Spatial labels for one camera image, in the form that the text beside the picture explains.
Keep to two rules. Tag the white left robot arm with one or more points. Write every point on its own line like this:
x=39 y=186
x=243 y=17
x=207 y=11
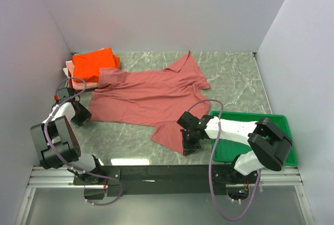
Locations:
x=66 y=111

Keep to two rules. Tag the dusty pink t shirt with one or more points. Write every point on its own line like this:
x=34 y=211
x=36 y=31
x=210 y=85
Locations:
x=154 y=98

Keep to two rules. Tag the folded orange t shirt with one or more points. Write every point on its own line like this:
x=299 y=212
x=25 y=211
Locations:
x=87 y=66

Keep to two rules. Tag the green plastic tray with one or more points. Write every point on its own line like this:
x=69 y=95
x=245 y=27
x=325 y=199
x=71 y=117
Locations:
x=227 y=150

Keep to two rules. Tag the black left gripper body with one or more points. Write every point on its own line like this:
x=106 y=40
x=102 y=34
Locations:
x=81 y=115

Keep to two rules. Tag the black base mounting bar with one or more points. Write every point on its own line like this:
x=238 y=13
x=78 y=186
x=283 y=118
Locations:
x=175 y=179

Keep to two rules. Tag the folded pale pink shirt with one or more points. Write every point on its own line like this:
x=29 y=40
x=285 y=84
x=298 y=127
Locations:
x=68 y=71

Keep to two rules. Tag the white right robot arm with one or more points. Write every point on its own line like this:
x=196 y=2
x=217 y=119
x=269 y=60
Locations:
x=270 y=146

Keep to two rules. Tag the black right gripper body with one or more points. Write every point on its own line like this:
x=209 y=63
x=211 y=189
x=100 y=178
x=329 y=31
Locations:
x=190 y=143

